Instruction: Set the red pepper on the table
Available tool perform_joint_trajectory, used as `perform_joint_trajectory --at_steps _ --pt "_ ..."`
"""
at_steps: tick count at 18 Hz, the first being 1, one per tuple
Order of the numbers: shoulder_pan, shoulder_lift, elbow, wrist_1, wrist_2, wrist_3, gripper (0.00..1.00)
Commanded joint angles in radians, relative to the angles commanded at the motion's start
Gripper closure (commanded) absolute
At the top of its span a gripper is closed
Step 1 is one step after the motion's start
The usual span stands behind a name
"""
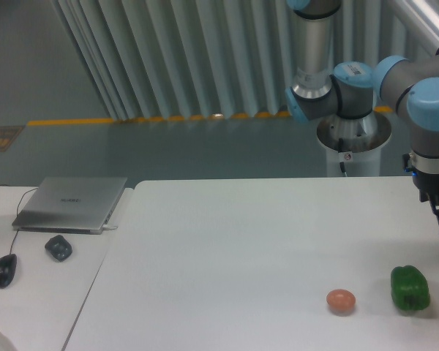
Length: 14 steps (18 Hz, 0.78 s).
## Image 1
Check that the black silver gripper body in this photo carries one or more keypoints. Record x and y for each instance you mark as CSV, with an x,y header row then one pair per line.
x,y
425,176

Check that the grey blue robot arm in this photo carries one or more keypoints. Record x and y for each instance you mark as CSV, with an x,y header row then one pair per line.
x,y
342,98

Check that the green bell pepper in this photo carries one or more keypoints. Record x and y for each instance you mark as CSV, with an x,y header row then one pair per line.
x,y
409,289

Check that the brown egg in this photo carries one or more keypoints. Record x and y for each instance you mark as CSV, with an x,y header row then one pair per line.
x,y
341,301

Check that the white usb dongle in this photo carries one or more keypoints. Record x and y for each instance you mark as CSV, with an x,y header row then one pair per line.
x,y
109,227

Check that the silver closed laptop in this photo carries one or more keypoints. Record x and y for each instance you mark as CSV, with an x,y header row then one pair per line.
x,y
79,205

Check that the black small plastic gadget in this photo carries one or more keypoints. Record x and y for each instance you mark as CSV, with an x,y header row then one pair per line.
x,y
59,248

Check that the brown floor sign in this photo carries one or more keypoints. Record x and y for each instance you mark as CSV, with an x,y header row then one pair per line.
x,y
7,136

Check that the black computer mouse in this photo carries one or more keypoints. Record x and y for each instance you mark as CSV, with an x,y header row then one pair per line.
x,y
8,264

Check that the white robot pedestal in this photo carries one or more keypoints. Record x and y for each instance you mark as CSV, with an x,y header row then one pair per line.
x,y
353,147

